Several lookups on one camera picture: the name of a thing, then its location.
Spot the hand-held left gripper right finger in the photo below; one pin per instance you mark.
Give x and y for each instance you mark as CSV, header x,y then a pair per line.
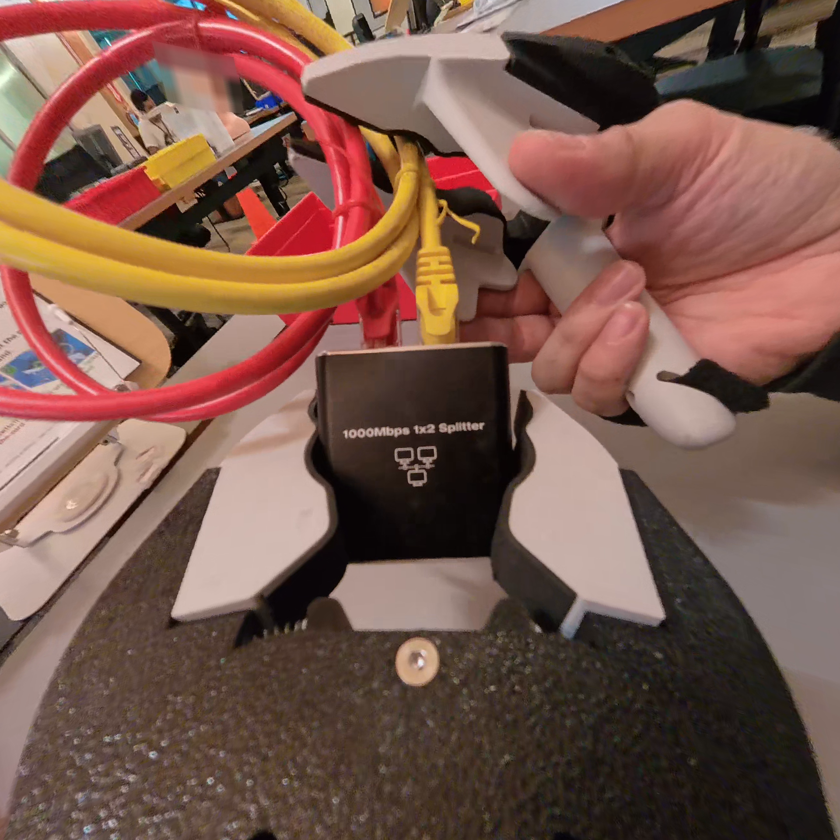
x,y
577,525

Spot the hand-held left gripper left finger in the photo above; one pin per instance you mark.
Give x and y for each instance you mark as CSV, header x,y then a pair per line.
x,y
262,518

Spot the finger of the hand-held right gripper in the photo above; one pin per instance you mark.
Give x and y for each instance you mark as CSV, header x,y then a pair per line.
x,y
394,72
489,269

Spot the black port adapter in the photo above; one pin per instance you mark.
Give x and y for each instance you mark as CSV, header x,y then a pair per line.
x,y
413,512

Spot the person's right forearm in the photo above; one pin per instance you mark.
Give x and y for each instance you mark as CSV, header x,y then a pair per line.
x,y
807,374

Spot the person's right hand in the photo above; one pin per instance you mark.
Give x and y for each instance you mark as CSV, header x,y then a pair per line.
x,y
722,229

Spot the grey wood-edged desk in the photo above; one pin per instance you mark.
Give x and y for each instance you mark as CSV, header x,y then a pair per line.
x,y
577,19

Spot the wood-top office desk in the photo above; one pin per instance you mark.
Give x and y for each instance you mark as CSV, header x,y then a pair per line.
x,y
262,128

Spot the red plastic bin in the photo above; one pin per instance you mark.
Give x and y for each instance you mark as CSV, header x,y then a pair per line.
x,y
295,229

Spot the white stand base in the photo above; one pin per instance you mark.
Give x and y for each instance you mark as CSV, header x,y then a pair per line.
x,y
65,499

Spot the orange traffic cone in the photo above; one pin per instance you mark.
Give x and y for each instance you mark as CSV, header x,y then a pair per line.
x,y
257,216

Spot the yellow storage bin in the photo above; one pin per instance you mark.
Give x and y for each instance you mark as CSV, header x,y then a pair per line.
x,y
180,161

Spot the printed instruction sheet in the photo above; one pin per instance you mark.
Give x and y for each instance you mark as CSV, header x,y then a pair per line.
x,y
39,367

